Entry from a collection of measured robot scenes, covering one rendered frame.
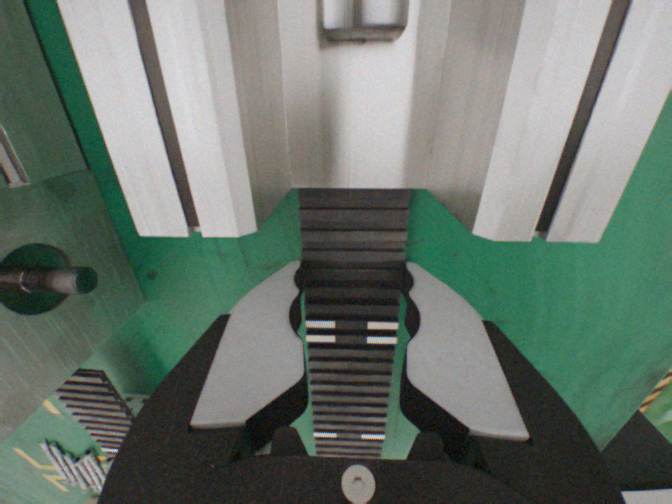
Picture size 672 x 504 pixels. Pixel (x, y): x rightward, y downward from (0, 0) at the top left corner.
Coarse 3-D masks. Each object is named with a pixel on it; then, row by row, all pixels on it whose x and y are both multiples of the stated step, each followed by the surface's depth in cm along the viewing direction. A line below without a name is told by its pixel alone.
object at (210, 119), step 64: (64, 0) 4; (128, 0) 4; (192, 0) 3; (256, 0) 5; (320, 0) 6; (384, 0) 5; (448, 0) 6; (512, 0) 4; (576, 0) 3; (640, 0) 3; (128, 64) 4; (192, 64) 4; (256, 64) 5; (320, 64) 7; (384, 64) 7; (448, 64) 7; (512, 64) 4; (576, 64) 4; (640, 64) 4; (128, 128) 4; (192, 128) 4; (256, 128) 5; (320, 128) 8; (384, 128) 8; (448, 128) 7; (512, 128) 4; (576, 128) 4; (640, 128) 4; (128, 192) 5; (192, 192) 5; (256, 192) 5; (448, 192) 7; (512, 192) 5; (576, 192) 5
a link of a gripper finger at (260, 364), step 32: (256, 288) 10; (288, 288) 10; (256, 320) 9; (288, 320) 9; (224, 352) 8; (256, 352) 8; (288, 352) 8; (224, 384) 7; (256, 384) 7; (288, 384) 7; (224, 416) 6; (256, 416) 6; (288, 416) 7; (256, 448) 6
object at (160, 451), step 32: (224, 320) 9; (192, 352) 8; (160, 384) 7; (192, 384) 7; (160, 416) 6; (192, 416) 6; (128, 448) 5; (160, 448) 5; (192, 448) 5; (224, 448) 5; (128, 480) 5; (160, 480) 5; (192, 480) 5
